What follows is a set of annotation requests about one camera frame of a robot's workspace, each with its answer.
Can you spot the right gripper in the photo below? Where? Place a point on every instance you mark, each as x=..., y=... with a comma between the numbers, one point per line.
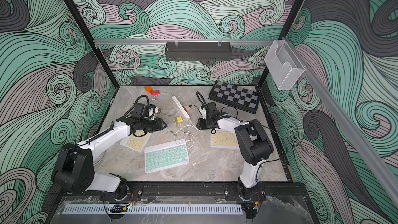
x=205, y=122

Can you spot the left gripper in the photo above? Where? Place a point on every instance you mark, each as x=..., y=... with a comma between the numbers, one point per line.
x=158, y=125

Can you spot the yellow wireless keyboard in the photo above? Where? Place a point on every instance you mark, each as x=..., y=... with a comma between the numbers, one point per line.
x=134, y=143
x=224, y=139

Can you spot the white power strip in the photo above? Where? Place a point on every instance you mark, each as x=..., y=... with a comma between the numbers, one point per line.
x=180, y=107

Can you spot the green wireless keyboard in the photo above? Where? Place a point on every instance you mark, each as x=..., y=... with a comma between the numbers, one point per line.
x=166, y=156

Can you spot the yellow charger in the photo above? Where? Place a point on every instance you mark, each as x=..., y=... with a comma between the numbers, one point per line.
x=178, y=120

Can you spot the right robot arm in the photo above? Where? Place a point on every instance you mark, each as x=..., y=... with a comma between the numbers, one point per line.
x=253, y=142

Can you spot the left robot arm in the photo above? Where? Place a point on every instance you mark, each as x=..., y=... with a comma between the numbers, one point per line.
x=74, y=167

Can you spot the black checkered board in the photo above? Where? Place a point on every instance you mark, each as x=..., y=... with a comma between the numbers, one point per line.
x=235, y=96

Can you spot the red block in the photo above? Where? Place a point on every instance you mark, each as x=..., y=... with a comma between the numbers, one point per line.
x=155, y=92

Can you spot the orange block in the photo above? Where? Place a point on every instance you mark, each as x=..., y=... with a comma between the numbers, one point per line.
x=148, y=89

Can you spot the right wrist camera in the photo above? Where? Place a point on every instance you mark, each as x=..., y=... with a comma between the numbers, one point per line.
x=203, y=112

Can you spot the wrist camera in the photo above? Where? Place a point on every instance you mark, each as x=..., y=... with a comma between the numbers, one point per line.
x=203, y=112
x=152, y=110

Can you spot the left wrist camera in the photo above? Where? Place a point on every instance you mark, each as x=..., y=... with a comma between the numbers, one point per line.
x=152, y=110

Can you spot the pink charger with black cable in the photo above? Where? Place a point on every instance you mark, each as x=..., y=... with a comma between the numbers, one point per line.
x=187, y=108

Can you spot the black perforated wall tray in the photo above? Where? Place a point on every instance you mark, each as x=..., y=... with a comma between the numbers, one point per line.
x=202, y=51

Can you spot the clear plastic wall bin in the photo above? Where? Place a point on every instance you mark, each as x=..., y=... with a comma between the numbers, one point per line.
x=284, y=65

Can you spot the white slotted cable duct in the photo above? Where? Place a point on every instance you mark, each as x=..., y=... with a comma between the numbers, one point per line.
x=152, y=209

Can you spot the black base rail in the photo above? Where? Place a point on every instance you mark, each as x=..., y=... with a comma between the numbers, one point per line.
x=231, y=191

